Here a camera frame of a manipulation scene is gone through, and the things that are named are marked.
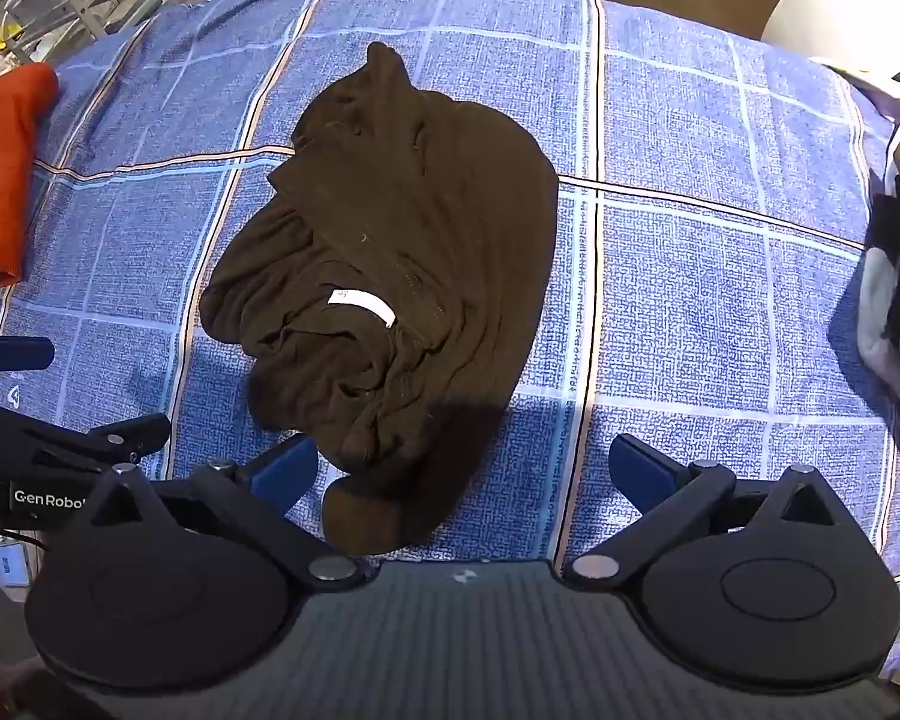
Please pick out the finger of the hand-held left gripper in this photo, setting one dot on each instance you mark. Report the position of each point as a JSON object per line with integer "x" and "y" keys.
{"x": 105, "y": 439}
{"x": 15, "y": 354}

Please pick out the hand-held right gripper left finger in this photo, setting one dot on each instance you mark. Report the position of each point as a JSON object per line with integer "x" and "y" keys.
{"x": 286, "y": 469}

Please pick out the blue plaid bedsheet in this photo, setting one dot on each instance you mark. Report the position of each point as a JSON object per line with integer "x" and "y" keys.
{"x": 682, "y": 277}

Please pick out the dark brown shirt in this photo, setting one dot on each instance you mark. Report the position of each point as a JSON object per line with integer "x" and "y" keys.
{"x": 420, "y": 240}

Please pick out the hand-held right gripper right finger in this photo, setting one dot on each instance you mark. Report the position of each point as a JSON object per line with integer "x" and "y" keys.
{"x": 639, "y": 465}

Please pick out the white printed bag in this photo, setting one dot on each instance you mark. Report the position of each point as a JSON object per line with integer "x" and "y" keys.
{"x": 847, "y": 7}

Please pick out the orange cloth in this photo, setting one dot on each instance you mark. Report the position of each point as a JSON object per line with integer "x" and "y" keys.
{"x": 4, "y": 165}

